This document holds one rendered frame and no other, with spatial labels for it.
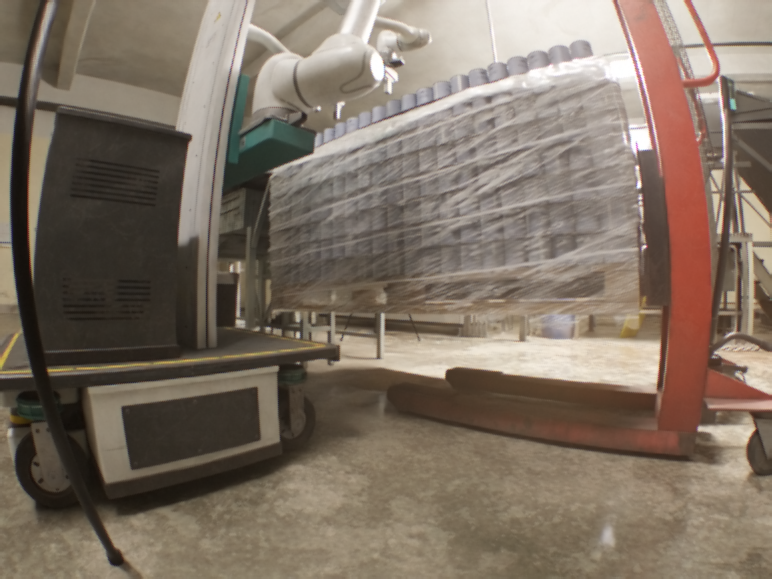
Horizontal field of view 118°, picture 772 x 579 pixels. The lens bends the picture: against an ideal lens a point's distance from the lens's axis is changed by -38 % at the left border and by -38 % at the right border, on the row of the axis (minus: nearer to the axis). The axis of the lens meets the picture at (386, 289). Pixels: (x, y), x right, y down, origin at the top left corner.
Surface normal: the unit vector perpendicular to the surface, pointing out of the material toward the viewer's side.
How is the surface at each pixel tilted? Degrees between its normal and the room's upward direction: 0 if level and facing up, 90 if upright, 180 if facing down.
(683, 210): 90
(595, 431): 90
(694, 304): 90
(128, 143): 90
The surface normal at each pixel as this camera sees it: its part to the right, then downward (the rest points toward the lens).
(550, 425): -0.64, -0.02
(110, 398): 0.79, 0.00
